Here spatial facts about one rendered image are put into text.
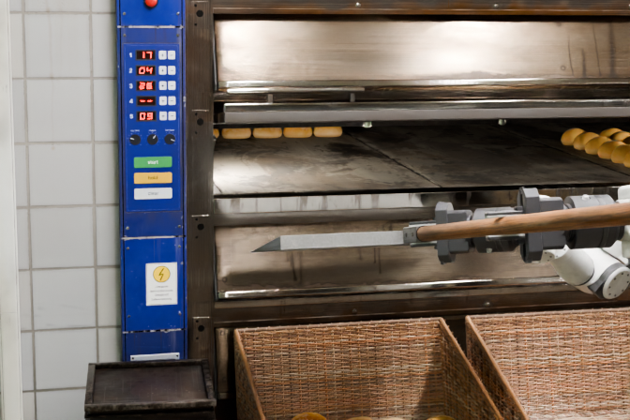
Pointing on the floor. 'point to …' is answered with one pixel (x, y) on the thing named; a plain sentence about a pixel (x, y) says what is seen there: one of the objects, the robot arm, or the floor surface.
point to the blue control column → (151, 252)
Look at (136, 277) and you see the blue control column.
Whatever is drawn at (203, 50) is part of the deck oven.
